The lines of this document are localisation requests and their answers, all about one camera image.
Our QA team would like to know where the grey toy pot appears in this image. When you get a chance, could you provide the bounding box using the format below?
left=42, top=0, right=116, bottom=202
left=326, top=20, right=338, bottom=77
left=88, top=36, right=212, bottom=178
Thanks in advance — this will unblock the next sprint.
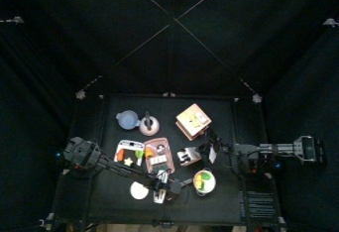
left=192, top=167, right=219, bottom=197

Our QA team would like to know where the blue-grey toy pot lid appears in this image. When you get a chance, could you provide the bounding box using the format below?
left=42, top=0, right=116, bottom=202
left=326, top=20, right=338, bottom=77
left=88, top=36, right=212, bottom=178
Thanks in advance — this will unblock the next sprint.
left=115, top=109, right=142, bottom=131

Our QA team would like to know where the white toy toaster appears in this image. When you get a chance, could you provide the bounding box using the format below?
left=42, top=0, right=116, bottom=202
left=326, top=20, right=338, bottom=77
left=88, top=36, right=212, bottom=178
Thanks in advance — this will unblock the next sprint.
left=176, top=147, right=203, bottom=168

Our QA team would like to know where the dark green toy food block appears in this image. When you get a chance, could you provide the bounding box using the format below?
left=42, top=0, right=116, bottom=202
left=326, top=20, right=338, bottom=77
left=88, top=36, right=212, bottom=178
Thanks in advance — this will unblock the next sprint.
left=154, top=164, right=172, bottom=174

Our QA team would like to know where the white round plate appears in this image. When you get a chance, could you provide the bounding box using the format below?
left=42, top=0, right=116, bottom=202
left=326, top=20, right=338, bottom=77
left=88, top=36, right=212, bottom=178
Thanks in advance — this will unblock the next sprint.
left=128, top=180, right=151, bottom=201

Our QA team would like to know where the yellow toy corn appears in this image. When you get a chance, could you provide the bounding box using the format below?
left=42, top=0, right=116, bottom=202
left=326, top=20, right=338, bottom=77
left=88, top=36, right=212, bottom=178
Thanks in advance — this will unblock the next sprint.
left=194, top=174, right=206, bottom=190

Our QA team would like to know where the white toy food block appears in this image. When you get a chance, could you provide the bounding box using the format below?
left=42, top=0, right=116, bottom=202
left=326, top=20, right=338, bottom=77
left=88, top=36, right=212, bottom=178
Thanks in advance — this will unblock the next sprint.
left=150, top=155, right=170, bottom=166

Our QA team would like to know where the pink toy tray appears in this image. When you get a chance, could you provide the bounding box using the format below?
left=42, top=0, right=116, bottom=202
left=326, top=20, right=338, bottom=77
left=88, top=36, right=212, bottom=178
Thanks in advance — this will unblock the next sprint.
left=143, top=137, right=176, bottom=177

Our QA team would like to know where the wooden toy box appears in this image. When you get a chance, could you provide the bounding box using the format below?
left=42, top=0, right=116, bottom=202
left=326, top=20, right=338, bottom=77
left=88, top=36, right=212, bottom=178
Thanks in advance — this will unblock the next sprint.
left=175, top=102, right=214, bottom=142

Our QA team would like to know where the green toy vegetable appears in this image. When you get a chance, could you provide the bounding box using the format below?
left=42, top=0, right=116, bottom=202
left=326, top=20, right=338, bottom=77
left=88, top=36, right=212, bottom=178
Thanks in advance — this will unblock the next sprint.
left=134, top=149, right=146, bottom=167

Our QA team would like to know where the orange toy carrot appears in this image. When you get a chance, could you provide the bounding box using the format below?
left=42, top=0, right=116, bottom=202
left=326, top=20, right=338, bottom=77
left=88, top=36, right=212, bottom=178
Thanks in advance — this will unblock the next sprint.
left=115, top=148, right=126, bottom=163

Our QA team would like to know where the white toy tray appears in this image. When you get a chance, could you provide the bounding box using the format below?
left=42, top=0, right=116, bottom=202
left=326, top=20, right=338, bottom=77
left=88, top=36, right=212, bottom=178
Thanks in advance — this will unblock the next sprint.
left=111, top=139, right=146, bottom=172

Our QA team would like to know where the white printed label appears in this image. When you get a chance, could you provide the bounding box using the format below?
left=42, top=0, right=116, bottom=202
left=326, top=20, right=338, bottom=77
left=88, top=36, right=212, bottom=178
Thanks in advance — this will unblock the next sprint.
left=246, top=190, right=276, bottom=220

